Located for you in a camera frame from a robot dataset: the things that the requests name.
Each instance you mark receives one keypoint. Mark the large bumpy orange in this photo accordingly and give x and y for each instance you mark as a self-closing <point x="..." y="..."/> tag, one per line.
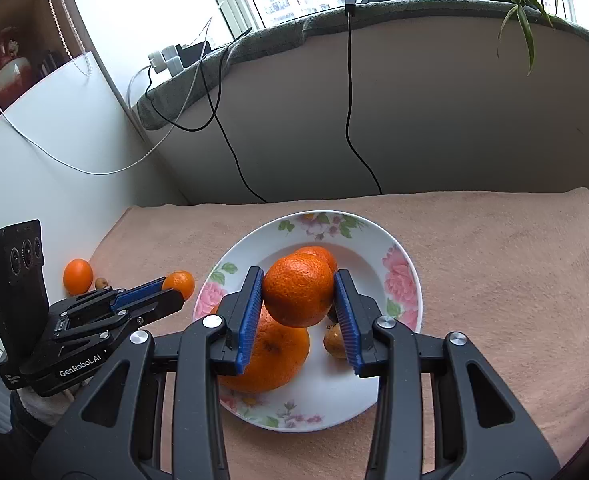
<point x="274" y="360"/>

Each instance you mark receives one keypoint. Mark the black power adapter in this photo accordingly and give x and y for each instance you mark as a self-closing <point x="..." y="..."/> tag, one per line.
<point x="194" y="52"/>

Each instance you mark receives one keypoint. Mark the small orange kumquat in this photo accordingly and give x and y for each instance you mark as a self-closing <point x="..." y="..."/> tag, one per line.
<point x="182" y="282"/>

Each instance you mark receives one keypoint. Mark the smooth round orange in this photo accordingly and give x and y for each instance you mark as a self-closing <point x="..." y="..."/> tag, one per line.
<point x="78" y="276"/>

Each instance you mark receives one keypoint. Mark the white power adapter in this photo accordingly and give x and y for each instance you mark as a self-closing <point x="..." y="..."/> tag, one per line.
<point x="157" y="62"/>

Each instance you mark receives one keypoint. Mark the white foam board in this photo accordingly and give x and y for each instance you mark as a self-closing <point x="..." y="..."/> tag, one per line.
<point x="49" y="210"/>

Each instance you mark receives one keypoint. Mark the pink towel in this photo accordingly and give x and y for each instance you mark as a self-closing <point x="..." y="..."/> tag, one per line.
<point x="499" y="285"/>

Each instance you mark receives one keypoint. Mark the small brown fruit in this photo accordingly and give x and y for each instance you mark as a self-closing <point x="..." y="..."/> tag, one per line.
<point x="335" y="345"/>

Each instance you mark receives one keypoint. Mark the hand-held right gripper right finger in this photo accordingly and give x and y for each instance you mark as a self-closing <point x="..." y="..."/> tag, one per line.
<point x="347" y="325"/>

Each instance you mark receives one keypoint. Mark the small green-brown fruit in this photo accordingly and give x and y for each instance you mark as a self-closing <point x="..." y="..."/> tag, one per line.
<point x="102" y="284"/>

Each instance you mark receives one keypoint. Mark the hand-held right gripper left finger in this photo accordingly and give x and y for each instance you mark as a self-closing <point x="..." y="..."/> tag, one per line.
<point x="249" y="320"/>

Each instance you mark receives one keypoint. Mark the white power strip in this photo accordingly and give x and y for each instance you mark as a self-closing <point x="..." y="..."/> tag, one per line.
<point x="174" y="59"/>

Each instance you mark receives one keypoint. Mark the white floral plate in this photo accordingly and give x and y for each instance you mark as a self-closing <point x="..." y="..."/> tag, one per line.
<point x="364" y="240"/>

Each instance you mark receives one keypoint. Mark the person's left forearm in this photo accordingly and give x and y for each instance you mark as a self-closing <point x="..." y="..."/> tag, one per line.
<point x="39" y="407"/>

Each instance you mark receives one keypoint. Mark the grey windowsill cloth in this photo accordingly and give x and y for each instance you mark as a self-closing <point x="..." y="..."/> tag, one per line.
<point x="284" y="35"/>

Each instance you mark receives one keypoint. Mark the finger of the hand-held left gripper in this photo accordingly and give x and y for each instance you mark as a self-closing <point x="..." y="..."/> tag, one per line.
<point x="139" y="291"/>
<point x="159" y="302"/>

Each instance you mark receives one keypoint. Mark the wooden shelf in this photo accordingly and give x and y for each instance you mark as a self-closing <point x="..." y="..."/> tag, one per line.
<point x="24" y="5"/>

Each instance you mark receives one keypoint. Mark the red white ceramic jar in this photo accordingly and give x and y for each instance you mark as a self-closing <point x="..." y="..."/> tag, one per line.
<point x="7" y="65"/>

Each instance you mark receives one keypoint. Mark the orange tangerine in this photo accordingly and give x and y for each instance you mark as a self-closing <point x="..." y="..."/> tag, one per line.
<point x="294" y="290"/>
<point x="319" y="254"/>

